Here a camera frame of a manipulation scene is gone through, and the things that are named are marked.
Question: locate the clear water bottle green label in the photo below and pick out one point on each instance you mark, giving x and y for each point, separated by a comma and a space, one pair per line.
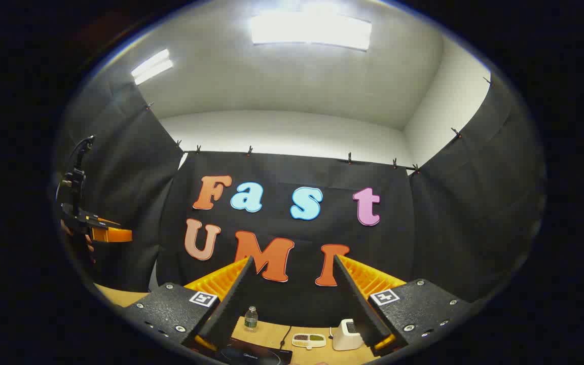
250, 319

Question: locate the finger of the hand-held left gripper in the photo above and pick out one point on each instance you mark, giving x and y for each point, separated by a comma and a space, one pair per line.
112, 234

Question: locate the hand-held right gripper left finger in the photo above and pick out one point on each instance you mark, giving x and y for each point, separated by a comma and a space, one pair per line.
233, 304

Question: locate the white divided dish of beans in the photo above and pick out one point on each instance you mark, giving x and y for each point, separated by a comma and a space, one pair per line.
308, 340

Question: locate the black induction cooktop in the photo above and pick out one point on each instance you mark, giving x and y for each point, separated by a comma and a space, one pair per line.
251, 356

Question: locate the small ceiling light panel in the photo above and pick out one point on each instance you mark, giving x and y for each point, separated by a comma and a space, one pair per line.
152, 66

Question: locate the large ceiling light panel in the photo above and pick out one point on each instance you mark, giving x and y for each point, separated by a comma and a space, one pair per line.
312, 30

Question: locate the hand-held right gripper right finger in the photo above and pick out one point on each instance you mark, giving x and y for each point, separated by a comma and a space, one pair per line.
358, 304

